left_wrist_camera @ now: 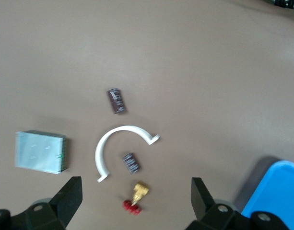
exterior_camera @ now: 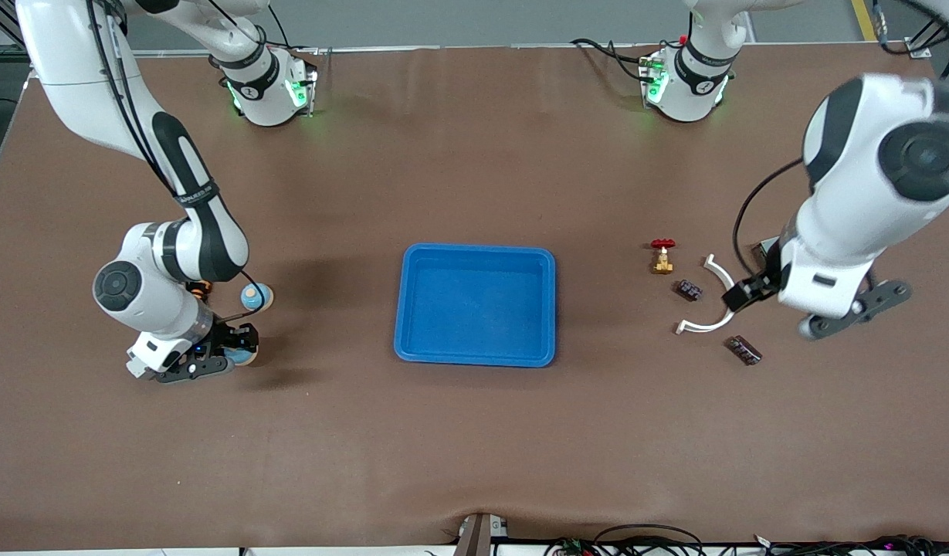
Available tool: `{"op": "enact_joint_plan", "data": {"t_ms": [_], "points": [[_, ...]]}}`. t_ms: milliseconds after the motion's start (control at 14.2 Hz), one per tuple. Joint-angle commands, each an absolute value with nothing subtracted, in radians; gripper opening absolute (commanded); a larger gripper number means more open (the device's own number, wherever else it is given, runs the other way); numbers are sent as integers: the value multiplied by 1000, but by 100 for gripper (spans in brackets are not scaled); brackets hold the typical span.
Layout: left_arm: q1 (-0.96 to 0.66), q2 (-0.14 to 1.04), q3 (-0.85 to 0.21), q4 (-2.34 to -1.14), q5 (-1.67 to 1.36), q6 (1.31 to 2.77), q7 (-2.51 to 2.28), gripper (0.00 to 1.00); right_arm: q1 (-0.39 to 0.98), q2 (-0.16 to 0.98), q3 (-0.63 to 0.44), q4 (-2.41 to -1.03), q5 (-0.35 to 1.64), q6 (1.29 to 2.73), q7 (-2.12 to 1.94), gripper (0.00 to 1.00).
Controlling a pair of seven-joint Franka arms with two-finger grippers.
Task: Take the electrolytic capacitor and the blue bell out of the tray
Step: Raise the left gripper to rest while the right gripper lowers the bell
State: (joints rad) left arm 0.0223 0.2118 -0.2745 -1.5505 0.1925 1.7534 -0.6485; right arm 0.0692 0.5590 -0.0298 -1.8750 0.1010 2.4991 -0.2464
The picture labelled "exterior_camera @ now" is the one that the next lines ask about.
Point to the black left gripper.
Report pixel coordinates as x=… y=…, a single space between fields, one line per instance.
x=761 y=283

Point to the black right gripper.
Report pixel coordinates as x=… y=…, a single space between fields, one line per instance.
x=228 y=337

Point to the blue desk bell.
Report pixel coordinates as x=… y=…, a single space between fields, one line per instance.
x=256 y=298
x=244 y=358

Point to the black capacitor block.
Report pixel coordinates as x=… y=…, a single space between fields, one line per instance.
x=743 y=350
x=690 y=290

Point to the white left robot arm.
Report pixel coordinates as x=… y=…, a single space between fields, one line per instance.
x=852 y=224

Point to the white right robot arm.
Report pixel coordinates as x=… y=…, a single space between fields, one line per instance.
x=72 y=77

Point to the grey metal box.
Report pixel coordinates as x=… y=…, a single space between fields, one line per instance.
x=766 y=249

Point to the red black orange push button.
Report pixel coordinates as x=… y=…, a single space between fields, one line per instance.
x=201 y=289

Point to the white circuit breaker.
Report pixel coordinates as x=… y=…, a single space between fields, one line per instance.
x=137 y=372

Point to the blue plastic tray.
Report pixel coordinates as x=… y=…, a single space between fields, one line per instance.
x=482 y=309

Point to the white curved plastic bracket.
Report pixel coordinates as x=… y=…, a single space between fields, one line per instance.
x=706 y=327

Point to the aluminium frame profile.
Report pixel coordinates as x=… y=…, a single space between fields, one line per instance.
x=919 y=52

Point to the grey metal camera mount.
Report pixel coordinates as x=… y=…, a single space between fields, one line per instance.
x=478 y=537

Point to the silver table edge rail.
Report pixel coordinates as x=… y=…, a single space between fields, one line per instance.
x=482 y=47

